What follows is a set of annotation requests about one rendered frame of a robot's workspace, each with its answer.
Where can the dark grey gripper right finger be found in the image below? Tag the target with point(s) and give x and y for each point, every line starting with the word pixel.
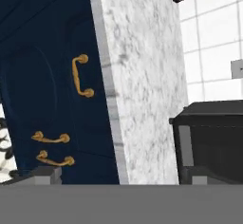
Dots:
pixel 215 175

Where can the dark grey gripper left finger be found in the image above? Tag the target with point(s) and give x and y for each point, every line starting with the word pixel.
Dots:
pixel 44 172

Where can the navy drawer front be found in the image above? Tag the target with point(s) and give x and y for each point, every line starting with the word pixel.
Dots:
pixel 91 117

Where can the navy cupboard door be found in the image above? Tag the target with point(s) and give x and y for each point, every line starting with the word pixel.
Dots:
pixel 28 91
pixel 28 161

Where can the grey wall socket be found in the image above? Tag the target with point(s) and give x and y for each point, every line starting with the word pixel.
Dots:
pixel 237 69

